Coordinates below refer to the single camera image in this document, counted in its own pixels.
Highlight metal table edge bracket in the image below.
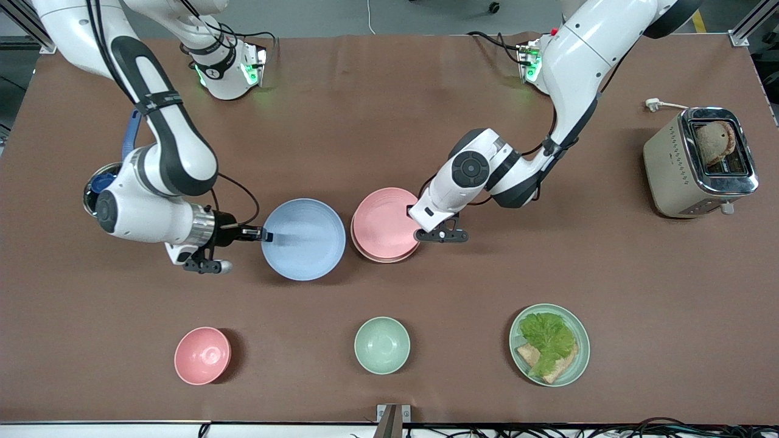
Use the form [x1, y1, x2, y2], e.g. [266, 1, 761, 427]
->
[377, 404, 412, 438]

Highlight brown bread slice in toaster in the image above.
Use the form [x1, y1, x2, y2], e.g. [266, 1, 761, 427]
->
[696, 120, 737, 168]

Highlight glass lid with blue knob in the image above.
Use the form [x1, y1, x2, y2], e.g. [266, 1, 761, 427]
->
[85, 163, 124, 214]

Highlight black pot with blue handle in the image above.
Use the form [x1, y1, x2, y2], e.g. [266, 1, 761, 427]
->
[83, 109, 142, 217]

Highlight aluminium frame post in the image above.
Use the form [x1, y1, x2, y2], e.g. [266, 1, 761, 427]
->
[0, 0, 57, 54]
[728, 0, 779, 47]

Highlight green lettuce leaf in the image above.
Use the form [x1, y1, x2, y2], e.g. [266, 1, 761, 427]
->
[519, 312, 576, 378]

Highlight beige chrome toaster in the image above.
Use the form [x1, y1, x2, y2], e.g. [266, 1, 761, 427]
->
[643, 108, 760, 218]

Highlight black cable at left arm base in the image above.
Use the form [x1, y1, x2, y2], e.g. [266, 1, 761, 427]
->
[467, 30, 525, 64]

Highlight black cable at right arm base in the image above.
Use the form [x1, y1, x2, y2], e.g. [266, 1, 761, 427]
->
[216, 23, 278, 57]

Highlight green plate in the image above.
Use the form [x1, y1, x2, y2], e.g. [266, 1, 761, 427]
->
[509, 304, 590, 388]

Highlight pink shallow bowl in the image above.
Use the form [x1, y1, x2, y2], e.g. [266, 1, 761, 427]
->
[352, 187, 422, 261]

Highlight blue shallow bowl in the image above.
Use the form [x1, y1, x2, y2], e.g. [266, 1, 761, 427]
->
[261, 198, 346, 282]

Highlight black cable at arm base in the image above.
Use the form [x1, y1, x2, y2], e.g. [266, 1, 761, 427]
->
[216, 23, 278, 57]
[467, 30, 525, 64]

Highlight white toaster plug and cord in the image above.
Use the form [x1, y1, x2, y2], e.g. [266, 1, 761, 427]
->
[645, 98, 690, 114]

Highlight small deep green bowl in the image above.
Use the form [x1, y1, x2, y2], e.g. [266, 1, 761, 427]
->
[354, 316, 411, 375]

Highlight toast slice under lettuce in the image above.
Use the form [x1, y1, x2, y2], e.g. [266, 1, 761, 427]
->
[516, 342, 579, 384]

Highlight small deep pink bowl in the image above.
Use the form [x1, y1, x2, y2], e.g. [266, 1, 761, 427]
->
[174, 327, 232, 386]

